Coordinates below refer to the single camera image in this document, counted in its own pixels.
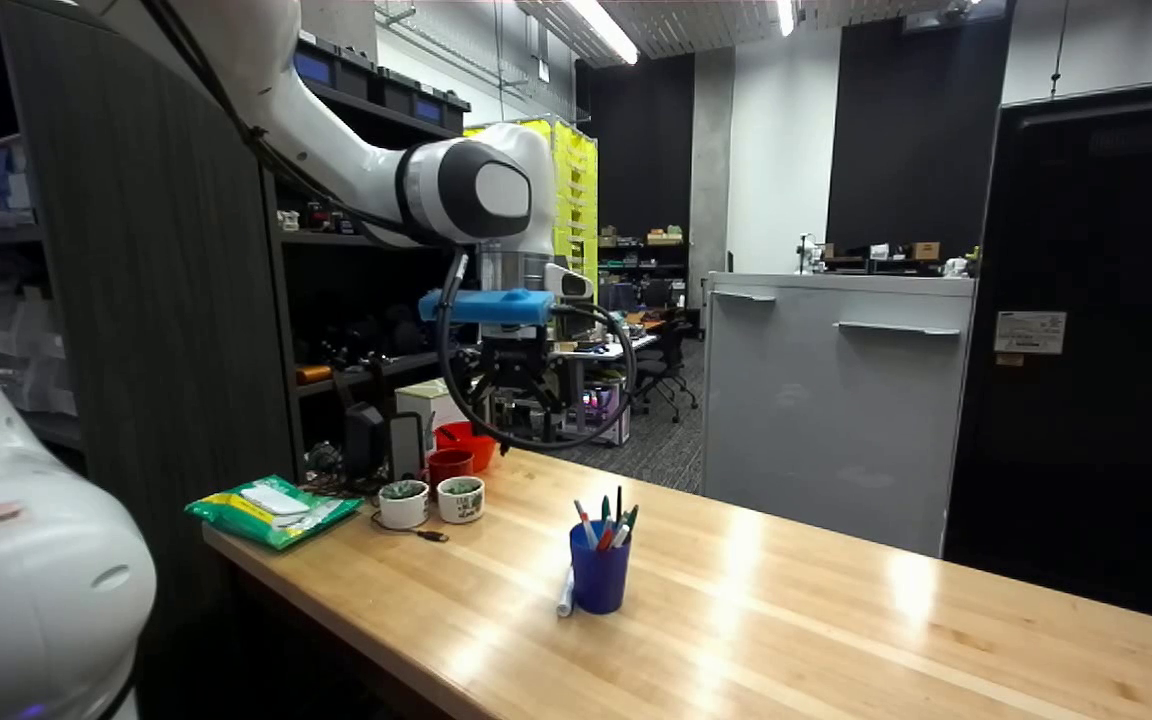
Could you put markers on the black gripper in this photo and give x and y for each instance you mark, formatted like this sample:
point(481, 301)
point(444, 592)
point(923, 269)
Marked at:
point(516, 357)

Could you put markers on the blue plastic cup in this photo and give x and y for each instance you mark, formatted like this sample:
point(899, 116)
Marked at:
point(603, 576)

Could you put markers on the white marker with green cap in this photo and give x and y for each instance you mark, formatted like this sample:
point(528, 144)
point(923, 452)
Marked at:
point(565, 599)

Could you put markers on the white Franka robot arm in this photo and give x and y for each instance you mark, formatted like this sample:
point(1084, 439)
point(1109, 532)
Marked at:
point(338, 155)

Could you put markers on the red bowl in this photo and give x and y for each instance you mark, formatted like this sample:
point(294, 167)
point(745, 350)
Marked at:
point(468, 443)

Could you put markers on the white cardboard box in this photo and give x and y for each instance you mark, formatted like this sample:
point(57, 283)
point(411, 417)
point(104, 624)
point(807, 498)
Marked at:
point(425, 401)

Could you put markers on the black office chair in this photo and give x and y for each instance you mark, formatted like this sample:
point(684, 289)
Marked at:
point(667, 361)

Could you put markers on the yellow storage shelf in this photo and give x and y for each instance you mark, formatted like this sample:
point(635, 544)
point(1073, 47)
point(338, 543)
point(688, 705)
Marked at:
point(578, 200)

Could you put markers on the white green-rimmed bowls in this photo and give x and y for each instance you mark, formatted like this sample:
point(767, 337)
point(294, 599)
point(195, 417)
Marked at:
point(402, 510)

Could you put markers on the black shelving unit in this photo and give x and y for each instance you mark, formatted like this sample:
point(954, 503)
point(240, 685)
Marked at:
point(338, 286)

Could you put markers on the green wipes packet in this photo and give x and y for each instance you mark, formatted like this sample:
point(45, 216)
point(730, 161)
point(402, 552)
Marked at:
point(268, 514)

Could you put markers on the ceiling light strip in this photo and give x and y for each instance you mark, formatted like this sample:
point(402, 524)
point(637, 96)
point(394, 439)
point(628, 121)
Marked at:
point(603, 29)
point(784, 17)

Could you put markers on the dark wood grain panel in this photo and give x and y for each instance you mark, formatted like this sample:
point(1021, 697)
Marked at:
point(163, 307)

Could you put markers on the white paper sign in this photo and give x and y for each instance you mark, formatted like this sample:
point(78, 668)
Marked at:
point(1031, 332)

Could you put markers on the black wall panel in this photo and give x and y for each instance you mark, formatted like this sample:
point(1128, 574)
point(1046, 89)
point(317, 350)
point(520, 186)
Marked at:
point(916, 135)

